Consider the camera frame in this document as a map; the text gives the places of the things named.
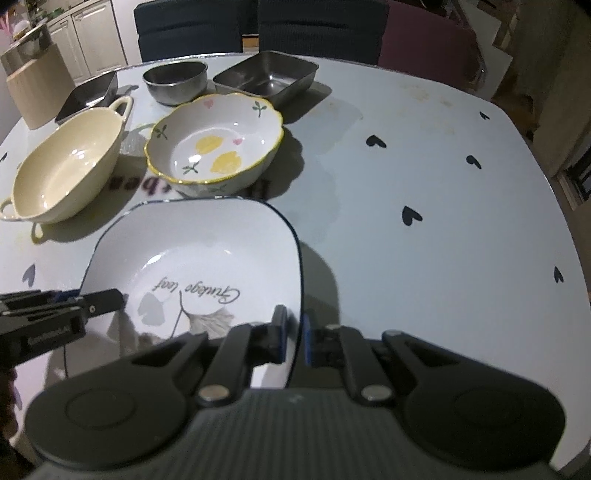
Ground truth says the beige ribbed container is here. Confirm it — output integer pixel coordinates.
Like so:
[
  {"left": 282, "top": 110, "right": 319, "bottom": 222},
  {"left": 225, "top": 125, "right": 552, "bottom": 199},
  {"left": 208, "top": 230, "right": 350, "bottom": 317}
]
[{"left": 0, "top": 44, "right": 77, "bottom": 131}]

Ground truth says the steel rectangular tray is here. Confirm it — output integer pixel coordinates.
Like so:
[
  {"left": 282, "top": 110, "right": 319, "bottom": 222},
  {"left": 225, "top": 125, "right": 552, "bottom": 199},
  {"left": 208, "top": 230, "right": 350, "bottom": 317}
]
[
  {"left": 212, "top": 51, "right": 319, "bottom": 109},
  {"left": 54, "top": 71, "right": 118, "bottom": 124}
]

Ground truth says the round steel bowl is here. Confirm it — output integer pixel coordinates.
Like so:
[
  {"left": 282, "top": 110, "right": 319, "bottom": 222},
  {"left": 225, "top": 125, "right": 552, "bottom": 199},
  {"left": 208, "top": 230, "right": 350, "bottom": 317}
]
[{"left": 142, "top": 60, "right": 208, "bottom": 106}]

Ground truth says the floral scalloped ceramic bowl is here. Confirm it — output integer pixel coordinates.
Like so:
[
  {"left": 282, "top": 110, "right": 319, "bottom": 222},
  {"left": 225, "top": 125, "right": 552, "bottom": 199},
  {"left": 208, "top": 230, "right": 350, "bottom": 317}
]
[{"left": 144, "top": 92, "right": 284, "bottom": 197}]

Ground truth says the maroon chair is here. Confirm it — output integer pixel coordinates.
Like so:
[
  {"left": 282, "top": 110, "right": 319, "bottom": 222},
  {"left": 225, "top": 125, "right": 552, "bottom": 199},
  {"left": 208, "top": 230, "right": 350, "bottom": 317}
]
[{"left": 379, "top": 0, "right": 485, "bottom": 88}]

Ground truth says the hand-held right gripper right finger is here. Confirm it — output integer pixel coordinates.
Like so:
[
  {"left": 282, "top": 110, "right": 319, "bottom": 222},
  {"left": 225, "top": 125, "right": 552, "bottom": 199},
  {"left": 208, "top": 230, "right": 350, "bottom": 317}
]
[{"left": 302, "top": 311, "right": 467, "bottom": 407}]

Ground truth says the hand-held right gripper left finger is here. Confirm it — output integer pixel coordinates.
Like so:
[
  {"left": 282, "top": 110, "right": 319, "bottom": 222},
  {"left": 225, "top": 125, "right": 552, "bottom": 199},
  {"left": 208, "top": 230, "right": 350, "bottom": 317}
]
[{"left": 122, "top": 305, "right": 289, "bottom": 409}]

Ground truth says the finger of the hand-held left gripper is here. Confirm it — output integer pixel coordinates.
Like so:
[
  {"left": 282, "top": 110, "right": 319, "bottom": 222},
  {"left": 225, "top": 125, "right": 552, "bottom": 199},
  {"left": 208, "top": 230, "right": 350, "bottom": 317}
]
[{"left": 82, "top": 288, "right": 126, "bottom": 319}]

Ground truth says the steel inner pot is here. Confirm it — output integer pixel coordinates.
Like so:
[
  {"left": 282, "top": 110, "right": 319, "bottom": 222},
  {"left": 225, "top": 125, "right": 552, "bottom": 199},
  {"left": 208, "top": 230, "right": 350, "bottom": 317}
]
[{"left": 0, "top": 21, "right": 54, "bottom": 75}]

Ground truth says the white square plate blue rim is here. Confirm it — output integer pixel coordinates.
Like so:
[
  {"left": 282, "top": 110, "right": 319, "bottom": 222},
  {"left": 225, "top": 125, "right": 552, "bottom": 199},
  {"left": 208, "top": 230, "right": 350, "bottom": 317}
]
[{"left": 65, "top": 196, "right": 304, "bottom": 392}]

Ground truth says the white kitchen cabinet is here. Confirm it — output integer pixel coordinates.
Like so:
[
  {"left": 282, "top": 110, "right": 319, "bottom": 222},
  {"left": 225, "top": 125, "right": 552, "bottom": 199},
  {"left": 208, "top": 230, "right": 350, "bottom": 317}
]
[{"left": 44, "top": 0, "right": 129, "bottom": 81}]

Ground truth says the cream oval dish with handles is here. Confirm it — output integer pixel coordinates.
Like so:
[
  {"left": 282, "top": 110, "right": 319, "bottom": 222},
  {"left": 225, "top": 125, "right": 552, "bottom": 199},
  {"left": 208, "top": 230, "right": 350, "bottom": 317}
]
[{"left": 0, "top": 95, "right": 134, "bottom": 224}]

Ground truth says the dark blue chair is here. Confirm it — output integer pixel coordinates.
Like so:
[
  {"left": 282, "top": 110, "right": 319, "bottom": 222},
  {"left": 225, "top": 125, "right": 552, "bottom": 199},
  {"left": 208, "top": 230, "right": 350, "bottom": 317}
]
[
  {"left": 257, "top": 0, "right": 391, "bottom": 65},
  {"left": 134, "top": 0, "right": 245, "bottom": 63}
]

